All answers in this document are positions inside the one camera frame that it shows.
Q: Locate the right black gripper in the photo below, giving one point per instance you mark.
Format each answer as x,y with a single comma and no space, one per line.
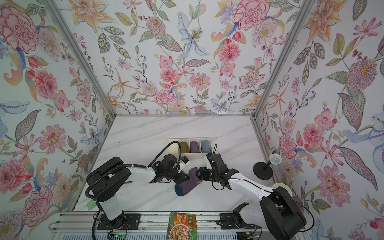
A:
203,173

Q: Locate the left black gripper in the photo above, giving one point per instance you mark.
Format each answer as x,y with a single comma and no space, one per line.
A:
181,175

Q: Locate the purple yellow teal sock pair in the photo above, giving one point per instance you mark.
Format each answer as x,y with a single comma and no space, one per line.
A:
187,186

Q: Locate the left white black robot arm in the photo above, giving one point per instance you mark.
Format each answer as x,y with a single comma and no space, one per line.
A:
105,181

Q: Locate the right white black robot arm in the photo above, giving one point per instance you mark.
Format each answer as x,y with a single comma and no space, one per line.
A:
272,208

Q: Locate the olive green rolled sock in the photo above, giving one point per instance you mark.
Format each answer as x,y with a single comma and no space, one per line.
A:
184,148

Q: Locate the blue rolled sock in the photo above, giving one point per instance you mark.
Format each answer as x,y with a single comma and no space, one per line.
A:
205,146

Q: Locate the white divided organizer tray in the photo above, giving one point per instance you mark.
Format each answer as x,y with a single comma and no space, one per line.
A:
174,148

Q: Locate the purple rolled sock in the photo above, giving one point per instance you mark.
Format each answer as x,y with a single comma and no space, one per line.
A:
194,147

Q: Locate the black stand with round lamp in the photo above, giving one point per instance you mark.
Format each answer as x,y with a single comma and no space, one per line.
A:
263,170

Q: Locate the green snack bag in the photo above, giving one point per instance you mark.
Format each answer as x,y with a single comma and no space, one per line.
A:
182,226

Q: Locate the beige paper cup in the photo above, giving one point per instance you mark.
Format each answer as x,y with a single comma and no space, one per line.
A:
277,185

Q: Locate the small green object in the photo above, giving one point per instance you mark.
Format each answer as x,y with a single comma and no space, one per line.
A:
91,204

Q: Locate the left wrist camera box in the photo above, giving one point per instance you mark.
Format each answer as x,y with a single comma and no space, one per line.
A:
184,161

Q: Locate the aluminium mounting rail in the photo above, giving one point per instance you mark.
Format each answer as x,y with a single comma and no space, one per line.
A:
154,222

